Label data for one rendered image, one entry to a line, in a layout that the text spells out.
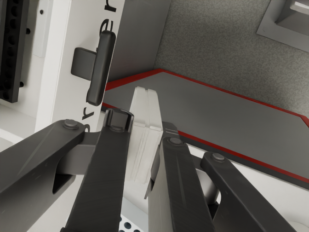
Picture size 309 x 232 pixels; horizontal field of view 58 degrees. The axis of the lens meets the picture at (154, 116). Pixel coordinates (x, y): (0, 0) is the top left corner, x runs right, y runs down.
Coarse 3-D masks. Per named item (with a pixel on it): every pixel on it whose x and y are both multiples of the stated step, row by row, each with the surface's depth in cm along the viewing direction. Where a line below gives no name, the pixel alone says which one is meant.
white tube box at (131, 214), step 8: (128, 208) 46; (136, 208) 47; (120, 216) 46; (128, 216) 44; (136, 216) 45; (144, 216) 46; (120, 224) 45; (128, 224) 46; (136, 224) 44; (144, 224) 45
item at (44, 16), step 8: (40, 0) 34; (48, 0) 33; (40, 8) 34; (48, 8) 34; (40, 16) 34; (48, 16) 34; (40, 24) 34; (48, 24) 35; (40, 32) 35; (48, 32) 35; (40, 40) 35; (40, 48) 35; (40, 56) 35
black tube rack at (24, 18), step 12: (12, 0) 32; (24, 0) 32; (12, 12) 33; (24, 12) 32; (12, 24) 33; (24, 24) 33; (12, 36) 34; (24, 36) 34; (12, 48) 34; (12, 60) 34; (0, 72) 35; (12, 72) 34; (0, 84) 36; (12, 84) 35; (0, 96) 36; (12, 96) 35
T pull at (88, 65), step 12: (108, 36) 25; (84, 48) 27; (108, 48) 26; (84, 60) 27; (96, 60) 26; (108, 60) 26; (72, 72) 27; (84, 72) 27; (96, 72) 27; (108, 72) 27; (96, 84) 27; (96, 96) 27
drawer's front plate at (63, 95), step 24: (72, 0) 24; (96, 0) 28; (120, 0) 33; (72, 24) 25; (96, 24) 29; (48, 48) 26; (72, 48) 27; (96, 48) 31; (48, 72) 26; (48, 96) 27; (72, 96) 30; (48, 120) 28; (96, 120) 38
